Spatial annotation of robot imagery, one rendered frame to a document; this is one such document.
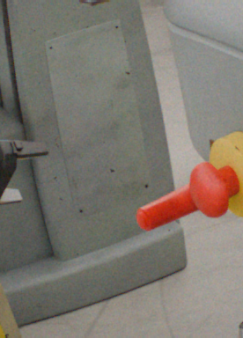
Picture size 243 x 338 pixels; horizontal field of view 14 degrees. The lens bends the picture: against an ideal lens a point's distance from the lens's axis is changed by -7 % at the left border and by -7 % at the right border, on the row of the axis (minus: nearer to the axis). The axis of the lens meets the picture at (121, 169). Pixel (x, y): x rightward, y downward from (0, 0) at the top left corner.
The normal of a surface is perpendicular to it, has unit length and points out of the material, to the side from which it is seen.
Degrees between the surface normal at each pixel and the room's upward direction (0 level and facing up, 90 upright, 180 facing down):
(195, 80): 90
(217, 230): 0
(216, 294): 0
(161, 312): 0
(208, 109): 90
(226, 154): 90
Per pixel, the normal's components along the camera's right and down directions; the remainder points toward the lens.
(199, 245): -0.16, -0.89
